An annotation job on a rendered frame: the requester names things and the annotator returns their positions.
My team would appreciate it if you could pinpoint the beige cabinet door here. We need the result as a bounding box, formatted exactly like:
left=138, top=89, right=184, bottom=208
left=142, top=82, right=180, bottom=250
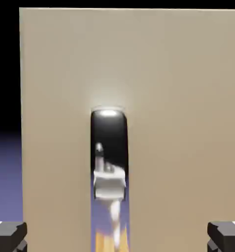
left=19, top=7, right=235, bottom=252

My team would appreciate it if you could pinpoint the shiny curved metal handle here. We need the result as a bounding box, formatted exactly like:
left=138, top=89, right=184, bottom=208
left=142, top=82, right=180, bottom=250
left=90, top=107, right=131, bottom=252

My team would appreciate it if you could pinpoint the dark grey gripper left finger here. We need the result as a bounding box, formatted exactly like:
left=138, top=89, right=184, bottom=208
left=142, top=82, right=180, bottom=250
left=0, top=221, right=28, bottom=252

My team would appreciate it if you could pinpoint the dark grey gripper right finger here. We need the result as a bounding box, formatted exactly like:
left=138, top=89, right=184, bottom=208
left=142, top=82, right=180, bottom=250
left=207, top=220, right=235, bottom=252

